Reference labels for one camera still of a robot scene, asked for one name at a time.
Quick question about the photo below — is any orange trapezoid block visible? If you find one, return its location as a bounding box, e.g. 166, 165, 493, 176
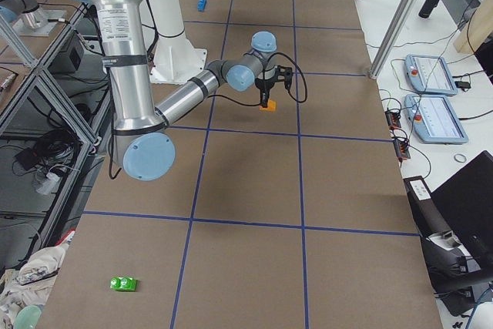
259, 99, 277, 112

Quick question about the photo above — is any long blue brick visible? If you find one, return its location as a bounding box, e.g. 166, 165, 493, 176
197, 0, 207, 12

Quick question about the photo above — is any far teach pendant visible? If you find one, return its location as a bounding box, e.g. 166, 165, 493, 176
404, 54, 458, 96

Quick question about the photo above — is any teach pendant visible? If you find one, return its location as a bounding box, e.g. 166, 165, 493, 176
404, 54, 458, 96
404, 94, 468, 144

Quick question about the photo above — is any near teach pendant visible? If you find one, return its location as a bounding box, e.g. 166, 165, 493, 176
404, 94, 468, 144

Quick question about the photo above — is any black laptop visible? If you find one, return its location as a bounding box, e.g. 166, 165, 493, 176
404, 151, 492, 316

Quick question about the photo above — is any green brick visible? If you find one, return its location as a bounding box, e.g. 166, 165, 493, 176
109, 276, 138, 292

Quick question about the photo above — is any crumpled patterned cloth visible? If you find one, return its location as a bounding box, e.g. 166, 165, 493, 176
1, 246, 68, 328

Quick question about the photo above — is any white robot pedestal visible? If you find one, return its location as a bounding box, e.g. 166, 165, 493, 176
149, 0, 207, 85

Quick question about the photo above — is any aluminium frame post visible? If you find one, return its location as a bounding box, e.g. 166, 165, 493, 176
368, 0, 417, 79

